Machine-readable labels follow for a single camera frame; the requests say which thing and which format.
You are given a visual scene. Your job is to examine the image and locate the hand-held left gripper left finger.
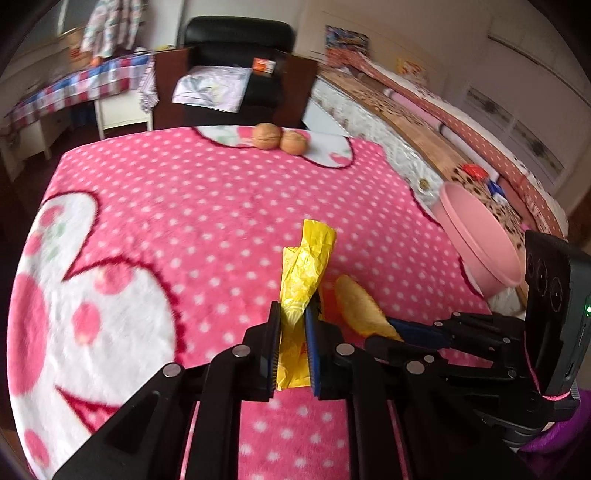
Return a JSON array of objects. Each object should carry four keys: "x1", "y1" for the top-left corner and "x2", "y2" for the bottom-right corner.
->
[{"x1": 53, "y1": 300, "x2": 282, "y2": 480}]

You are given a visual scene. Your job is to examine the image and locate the yellow plastic bag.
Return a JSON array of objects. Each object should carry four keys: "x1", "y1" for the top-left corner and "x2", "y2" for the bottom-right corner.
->
[{"x1": 276, "y1": 219, "x2": 338, "y2": 392}]

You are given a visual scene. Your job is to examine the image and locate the white wardrobe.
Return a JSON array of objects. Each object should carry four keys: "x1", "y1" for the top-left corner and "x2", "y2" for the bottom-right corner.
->
[{"x1": 462, "y1": 9, "x2": 587, "y2": 199}]

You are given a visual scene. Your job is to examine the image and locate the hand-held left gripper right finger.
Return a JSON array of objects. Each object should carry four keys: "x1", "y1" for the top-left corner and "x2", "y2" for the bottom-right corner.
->
[{"x1": 304, "y1": 295, "x2": 536, "y2": 480}]

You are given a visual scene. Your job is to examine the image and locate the red polka-dot rolled quilt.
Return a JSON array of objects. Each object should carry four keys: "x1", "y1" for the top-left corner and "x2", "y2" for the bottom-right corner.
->
[{"x1": 325, "y1": 48, "x2": 568, "y2": 241}]

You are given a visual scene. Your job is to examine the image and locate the pink plastic bin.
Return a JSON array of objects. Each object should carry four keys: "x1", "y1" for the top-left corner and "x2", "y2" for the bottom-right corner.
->
[{"x1": 436, "y1": 183, "x2": 525, "y2": 296}]

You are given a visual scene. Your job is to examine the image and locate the white floral puffy jacket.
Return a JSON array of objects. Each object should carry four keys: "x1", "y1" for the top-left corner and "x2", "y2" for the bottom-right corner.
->
[{"x1": 79, "y1": 0, "x2": 144, "y2": 58}]

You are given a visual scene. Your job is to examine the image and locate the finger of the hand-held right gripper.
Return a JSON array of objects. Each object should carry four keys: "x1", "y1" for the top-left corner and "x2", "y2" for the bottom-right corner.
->
[
  {"x1": 388, "y1": 311, "x2": 527, "y2": 358},
  {"x1": 364, "y1": 335, "x2": 543, "y2": 393}
]

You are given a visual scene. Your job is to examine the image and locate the white floral cloth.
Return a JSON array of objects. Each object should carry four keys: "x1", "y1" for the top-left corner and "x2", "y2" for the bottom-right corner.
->
[{"x1": 172, "y1": 65, "x2": 252, "y2": 113}]

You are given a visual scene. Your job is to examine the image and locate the yellow foam fruit net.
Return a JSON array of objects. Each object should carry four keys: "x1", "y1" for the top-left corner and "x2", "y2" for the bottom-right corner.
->
[{"x1": 334, "y1": 274, "x2": 403, "y2": 343}]

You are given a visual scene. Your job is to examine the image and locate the black leather armchair with floral cloth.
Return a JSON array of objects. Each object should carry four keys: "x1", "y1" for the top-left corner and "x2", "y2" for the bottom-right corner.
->
[{"x1": 152, "y1": 15, "x2": 319, "y2": 130}]

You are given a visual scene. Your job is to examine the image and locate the checkered cloth table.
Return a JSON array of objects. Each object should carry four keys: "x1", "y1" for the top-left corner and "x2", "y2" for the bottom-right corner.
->
[{"x1": 4, "y1": 53, "x2": 155, "y2": 132}]

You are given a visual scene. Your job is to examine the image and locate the small checkered hanging cloth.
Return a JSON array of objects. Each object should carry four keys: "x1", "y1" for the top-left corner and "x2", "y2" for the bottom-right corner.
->
[{"x1": 139, "y1": 55, "x2": 158, "y2": 114}]

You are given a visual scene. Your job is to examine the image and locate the walnut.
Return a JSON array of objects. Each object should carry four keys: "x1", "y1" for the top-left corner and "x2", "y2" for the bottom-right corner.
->
[
  {"x1": 252, "y1": 122, "x2": 283, "y2": 151},
  {"x1": 281, "y1": 130, "x2": 308, "y2": 156}
]

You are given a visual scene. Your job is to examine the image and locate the brown paper bag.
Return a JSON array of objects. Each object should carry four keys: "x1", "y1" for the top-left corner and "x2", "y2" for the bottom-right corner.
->
[{"x1": 62, "y1": 27, "x2": 93, "y2": 68}]

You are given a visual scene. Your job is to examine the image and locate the white quilted mattress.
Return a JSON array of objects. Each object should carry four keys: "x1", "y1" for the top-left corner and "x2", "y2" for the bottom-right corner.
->
[{"x1": 309, "y1": 76, "x2": 444, "y2": 208}]

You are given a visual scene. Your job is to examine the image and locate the yellow floral pillow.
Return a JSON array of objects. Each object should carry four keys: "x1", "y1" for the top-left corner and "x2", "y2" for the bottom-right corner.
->
[{"x1": 396, "y1": 58, "x2": 428, "y2": 79}]

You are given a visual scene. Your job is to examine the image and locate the person's right forearm purple sleeve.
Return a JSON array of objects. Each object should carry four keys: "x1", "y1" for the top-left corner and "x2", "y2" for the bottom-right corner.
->
[{"x1": 519, "y1": 408, "x2": 591, "y2": 467}]

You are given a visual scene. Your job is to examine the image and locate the colourful printed pillow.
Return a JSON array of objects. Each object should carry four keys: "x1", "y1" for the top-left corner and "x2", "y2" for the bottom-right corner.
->
[{"x1": 324, "y1": 25, "x2": 370, "y2": 58}]

